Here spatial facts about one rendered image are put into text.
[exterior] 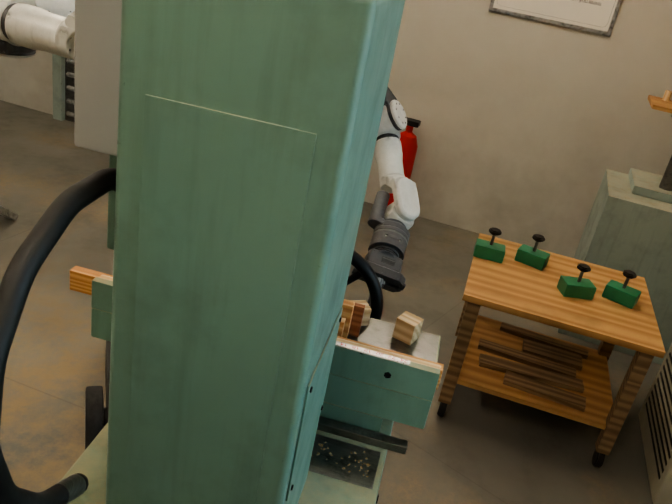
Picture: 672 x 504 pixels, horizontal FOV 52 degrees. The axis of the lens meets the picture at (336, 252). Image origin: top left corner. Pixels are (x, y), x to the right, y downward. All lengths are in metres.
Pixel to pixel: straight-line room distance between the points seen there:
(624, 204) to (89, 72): 2.70
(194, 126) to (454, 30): 3.43
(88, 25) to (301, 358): 0.38
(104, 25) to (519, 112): 3.48
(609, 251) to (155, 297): 2.70
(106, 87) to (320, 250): 0.26
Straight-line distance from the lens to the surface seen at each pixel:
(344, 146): 0.60
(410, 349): 1.25
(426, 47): 4.04
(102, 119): 0.72
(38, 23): 1.30
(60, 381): 2.56
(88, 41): 0.71
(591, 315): 2.46
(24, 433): 2.37
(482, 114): 4.05
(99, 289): 1.23
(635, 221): 3.20
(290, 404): 0.74
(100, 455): 1.12
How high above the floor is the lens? 1.57
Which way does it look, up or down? 26 degrees down
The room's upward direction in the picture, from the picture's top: 11 degrees clockwise
